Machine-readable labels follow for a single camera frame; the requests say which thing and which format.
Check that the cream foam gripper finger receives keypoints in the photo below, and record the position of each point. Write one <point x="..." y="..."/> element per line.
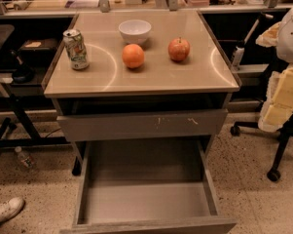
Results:
<point x="278" y="107"/>

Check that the red apple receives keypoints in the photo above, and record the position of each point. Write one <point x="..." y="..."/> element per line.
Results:
<point x="179" y="49"/>

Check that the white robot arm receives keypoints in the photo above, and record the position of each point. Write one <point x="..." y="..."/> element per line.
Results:
<point x="280" y="36"/>

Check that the closed top drawer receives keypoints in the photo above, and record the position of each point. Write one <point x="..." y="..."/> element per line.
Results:
<point x="142" y="125"/>

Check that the grey drawer cabinet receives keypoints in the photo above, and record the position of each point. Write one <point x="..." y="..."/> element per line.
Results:
<point x="203" y="81"/>

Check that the open middle drawer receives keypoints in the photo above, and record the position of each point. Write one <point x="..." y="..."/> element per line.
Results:
<point x="147" y="186"/>

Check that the black office chair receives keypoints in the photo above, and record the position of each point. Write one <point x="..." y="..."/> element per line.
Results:
<point x="285" y="133"/>

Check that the orange fruit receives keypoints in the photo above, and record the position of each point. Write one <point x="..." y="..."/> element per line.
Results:
<point x="133" y="56"/>

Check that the white bowl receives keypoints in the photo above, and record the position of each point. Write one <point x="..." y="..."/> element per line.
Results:
<point x="135" y="31"/>

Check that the green white soda can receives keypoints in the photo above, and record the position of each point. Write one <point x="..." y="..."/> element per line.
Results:
<point x="75" y="49"/>

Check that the black box on shelf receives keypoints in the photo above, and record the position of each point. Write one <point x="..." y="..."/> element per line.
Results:
<point x="38" y="49"/>

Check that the plastic water bottle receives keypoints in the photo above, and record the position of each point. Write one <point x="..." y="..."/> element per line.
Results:
<point x="25" y="158"/>

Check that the white sneaker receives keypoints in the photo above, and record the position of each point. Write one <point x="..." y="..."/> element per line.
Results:
<point x="11" y="208"/>

